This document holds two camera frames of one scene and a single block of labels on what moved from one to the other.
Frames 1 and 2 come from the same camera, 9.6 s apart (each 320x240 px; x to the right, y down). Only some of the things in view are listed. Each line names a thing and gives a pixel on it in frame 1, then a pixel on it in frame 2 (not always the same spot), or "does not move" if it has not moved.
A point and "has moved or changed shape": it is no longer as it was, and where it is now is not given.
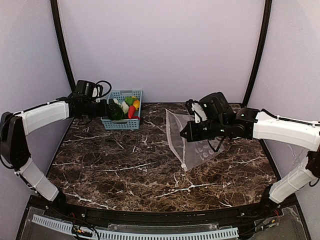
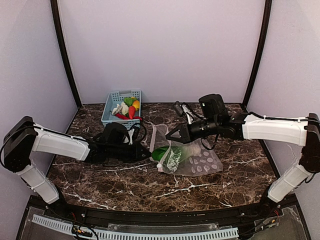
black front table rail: (63, 205) does not move
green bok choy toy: (117, 115) to (172, 159)
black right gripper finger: (186, 132) to (182, 132)
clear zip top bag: (189, 153) has moved or changed shape
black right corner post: (252, 79) does not move
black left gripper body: (110, 109) to (133, 152)
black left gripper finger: (113, 107) to (144, 153)
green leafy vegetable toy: (129, 100) does not move
